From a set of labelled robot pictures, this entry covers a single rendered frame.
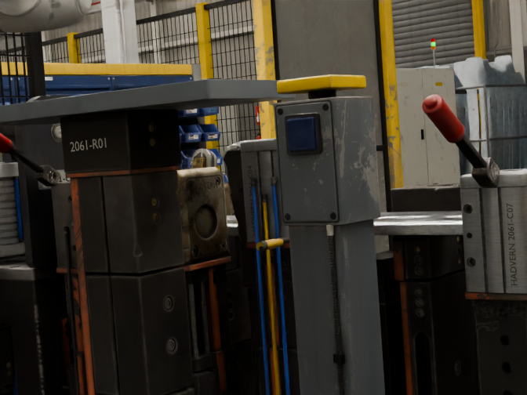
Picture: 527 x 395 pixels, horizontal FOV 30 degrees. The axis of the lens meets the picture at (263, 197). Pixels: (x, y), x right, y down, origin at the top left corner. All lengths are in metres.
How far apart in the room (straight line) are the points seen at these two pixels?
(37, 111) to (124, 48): 5.35
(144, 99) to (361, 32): 4.04
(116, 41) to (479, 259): 5.55
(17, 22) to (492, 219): 0.99
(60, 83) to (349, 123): 3.27
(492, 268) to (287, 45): 3.60
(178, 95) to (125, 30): 5.51
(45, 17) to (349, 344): 0.98
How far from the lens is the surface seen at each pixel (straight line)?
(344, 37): 4.84
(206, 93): 0.89
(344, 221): 0.86
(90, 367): 1.09
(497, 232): 0.97
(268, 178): 1.09
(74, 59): 7.16
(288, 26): 4.54
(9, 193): 1.40
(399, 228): 1.15
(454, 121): 0.88
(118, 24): 6.43
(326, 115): 0.86
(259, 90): 0.95
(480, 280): 0.98
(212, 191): 1.23
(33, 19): 1.70
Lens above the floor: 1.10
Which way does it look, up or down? 3 degrees down
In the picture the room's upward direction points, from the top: 4 degrees counter-clockwise
